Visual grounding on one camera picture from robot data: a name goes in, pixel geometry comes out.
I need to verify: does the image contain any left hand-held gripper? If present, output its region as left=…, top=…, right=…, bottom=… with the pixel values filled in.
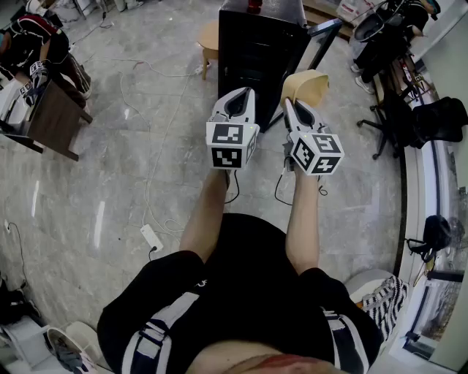
left=205, top=86, right=260, bottom=171

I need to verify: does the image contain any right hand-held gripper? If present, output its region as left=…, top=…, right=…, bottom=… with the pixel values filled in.
left=281, top=97, right=345, bottom=176

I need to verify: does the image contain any black mini fridge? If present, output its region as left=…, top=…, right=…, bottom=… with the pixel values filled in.
left=218, top=0, right=344, bottom=134

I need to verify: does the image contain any person's left forearm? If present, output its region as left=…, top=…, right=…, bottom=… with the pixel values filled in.
left=178, top=168, right=231, bottom=264

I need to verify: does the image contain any person's right forearm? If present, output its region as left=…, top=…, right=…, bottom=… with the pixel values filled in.
left=284, top=171, right=330, bottom=277

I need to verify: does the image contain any round wooden stool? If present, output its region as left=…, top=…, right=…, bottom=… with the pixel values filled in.
left=197, top=20, right=220, bottom=80

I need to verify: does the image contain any black office chair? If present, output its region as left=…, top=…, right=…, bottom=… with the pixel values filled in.
left=356, top=87, right=416, bottom=161

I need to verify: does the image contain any black bag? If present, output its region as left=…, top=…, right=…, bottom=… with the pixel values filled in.
left=411, top=96, right=468, bottom=149

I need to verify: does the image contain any white round stool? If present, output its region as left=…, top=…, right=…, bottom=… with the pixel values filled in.
left=345, top=269, right=396, bottom=304

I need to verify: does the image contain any white power strip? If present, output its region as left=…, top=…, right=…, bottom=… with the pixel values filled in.
left=140, top=224, right=165, bottom=253

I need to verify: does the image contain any black backpack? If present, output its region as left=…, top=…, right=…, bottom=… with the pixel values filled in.
left=405, top=215, right=453, bottom=264

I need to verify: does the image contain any person's black shirt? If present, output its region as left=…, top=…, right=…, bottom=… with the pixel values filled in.
left=97, top=213, right=385, bottom=374

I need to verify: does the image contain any black and white striped cloth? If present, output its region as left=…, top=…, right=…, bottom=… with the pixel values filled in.
left=361, top=276, right=409, bottom=340

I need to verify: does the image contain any dark brown wooden table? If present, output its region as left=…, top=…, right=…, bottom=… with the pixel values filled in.
left=0, top=78, right=94, bottom=161

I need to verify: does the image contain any white box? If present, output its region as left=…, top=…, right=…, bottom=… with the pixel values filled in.
left=0, top=317, right=50, bottom=368

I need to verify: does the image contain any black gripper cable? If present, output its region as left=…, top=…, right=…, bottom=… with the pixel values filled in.
left=223, top=169, right=241, bottom=205
left=273, top=166, right=294, bottom=206

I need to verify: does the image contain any white cable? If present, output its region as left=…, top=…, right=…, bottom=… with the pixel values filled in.
left=83, top=56, right=205, bottom=234

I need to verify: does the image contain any white and navy harness strap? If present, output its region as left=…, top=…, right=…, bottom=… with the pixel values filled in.
left=122, top=291, right=200, bottom=374
left=321, top=308, right=370, bottom=374

